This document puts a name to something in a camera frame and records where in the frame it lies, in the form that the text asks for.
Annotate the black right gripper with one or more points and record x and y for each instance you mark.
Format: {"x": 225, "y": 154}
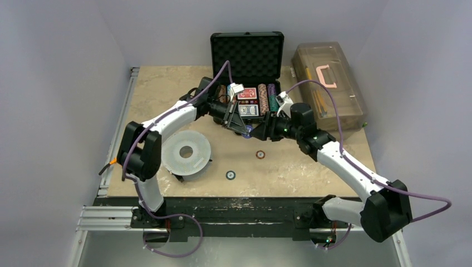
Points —
{"x": 268, "y": 125}

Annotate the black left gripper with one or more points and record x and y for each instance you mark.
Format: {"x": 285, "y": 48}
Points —
{"x": 235, "y": 122}

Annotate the blue small blind button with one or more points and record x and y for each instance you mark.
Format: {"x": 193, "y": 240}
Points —
{"x": 247, "y": 134}

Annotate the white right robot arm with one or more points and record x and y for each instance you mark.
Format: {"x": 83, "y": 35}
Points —
{"x": 384, "y": 207}

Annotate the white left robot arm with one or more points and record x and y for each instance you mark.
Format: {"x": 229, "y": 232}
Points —
{"x": 139, "y": 153}

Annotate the black poker set case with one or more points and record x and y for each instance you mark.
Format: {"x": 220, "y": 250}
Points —
{"x": 255, "y": 58}

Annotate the blue playing card deck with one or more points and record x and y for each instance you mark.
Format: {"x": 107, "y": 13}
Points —
{"x": 249, "y": 110}

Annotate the red poker chip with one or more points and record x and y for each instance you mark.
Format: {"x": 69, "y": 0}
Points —
{"x": 260, "y": 154}

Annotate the long brown chip stack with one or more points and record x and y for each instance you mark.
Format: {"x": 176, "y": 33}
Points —
{"x": 222, "y": 93}

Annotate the dark green chip stack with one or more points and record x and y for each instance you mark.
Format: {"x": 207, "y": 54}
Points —
{"x": 272, "y": 98}

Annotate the red playing card deck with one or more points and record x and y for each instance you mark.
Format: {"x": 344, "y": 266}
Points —
{"x": 248, "y": 94}

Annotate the peach chip stack right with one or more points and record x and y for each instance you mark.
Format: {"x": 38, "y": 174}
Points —
{"x": 263, "y": 99}

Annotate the green fifty poker chip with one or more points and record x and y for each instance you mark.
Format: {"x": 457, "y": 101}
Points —
{"x": 230, "y": 175}

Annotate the translucent plastic toolbox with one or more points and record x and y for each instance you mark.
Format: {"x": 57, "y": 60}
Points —
{"x": 336, "y": 97}

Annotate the white perforated cable spool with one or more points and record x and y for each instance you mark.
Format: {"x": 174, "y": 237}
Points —
{"x": 186, "y": 155}

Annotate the aluminium frame rail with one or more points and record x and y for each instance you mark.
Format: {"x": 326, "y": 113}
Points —
{"x": 105, "y": 218}

